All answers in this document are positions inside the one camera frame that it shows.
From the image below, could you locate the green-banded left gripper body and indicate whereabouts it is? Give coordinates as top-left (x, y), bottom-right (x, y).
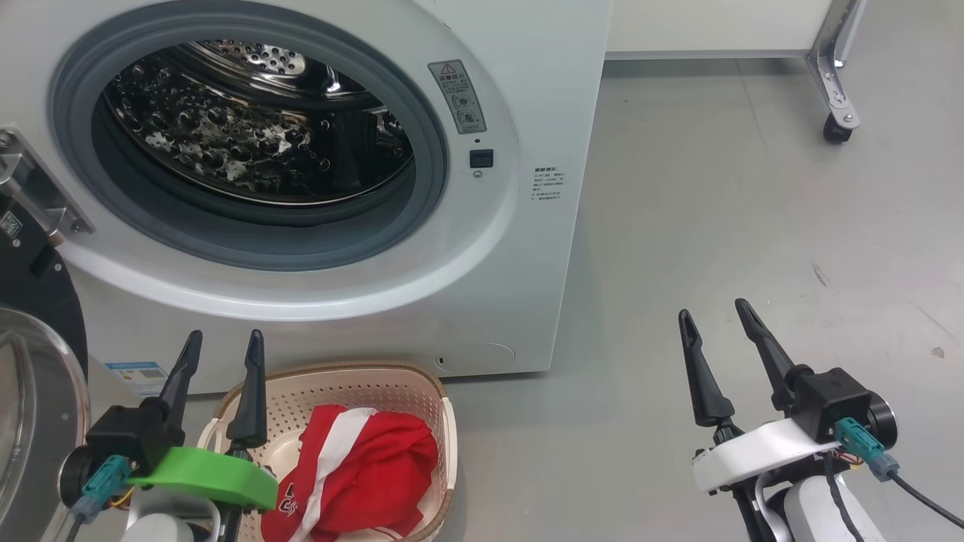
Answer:
top-left (127, 446), bottom-right (279, 513)

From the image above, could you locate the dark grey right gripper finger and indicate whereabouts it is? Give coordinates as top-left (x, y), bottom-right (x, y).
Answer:
top-left (678, 309), bottom-right (735, 428)
top-left (734, 298), bottom-right (814, 411)

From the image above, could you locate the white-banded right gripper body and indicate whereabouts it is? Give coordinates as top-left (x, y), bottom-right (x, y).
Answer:
top-left (691, 418), bottom-right (840, 495)

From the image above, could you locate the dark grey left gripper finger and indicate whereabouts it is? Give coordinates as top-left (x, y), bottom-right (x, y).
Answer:
top-left (154, 330), bottom-right (204, 441)
top-left (226, 329), bottom-right (269, 449)

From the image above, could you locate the red and white garment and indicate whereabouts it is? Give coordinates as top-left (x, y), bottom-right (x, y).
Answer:
top-left (260, 404), bottom-right (440, 542)

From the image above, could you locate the black round glass washer door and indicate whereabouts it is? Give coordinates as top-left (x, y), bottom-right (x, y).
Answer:
top-left (0, 128), bottom-right (95, 542)

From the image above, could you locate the cream perforated laundry basket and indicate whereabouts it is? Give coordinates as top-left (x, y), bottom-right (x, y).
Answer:
top-left (197, 361), bottom-right (458, 542)

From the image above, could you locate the white front-load washing machine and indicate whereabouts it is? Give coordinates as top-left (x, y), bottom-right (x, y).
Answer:
top-left (0, 0), bottom-right (612, 396)

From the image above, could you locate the blue energy label sticker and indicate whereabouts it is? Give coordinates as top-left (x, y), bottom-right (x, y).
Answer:
top-left (104, 361), bottom-right (170, 397)

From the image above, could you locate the small printed text sticker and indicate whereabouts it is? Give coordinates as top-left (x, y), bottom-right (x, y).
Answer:
top-left (531, 166), bottom-right (566, 206)

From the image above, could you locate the white cabinet panel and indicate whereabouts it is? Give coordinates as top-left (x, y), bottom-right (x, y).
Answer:
top-left (606, 0), bottom-right (840, 59)

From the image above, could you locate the grey warning sticker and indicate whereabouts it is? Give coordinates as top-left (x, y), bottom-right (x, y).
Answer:
top-left (428, 60), bottom-right (487, 135)

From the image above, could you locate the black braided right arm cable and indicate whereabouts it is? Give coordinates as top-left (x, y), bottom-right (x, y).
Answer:
top-left (822, 452), bottom-right (867, 542)

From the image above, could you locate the right camera cable teal connector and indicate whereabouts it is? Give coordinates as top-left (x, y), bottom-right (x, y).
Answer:
top-left (834, 418), bottom-right (964, 529)

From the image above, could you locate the camera cable teal connector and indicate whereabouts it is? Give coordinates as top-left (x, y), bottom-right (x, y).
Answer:
top-left (66, 454), bottom-right (133, 542)
top-left (834, 418), bottom-right (964, 529)

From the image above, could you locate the left camera cable teal connector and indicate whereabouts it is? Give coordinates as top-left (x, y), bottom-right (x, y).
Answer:
top-left (66, 454), bottom-right (133, 542)

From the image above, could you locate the metal frame leg with caster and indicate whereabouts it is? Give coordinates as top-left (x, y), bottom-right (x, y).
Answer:
top-left (806, 0), bottom-right (867, 144)

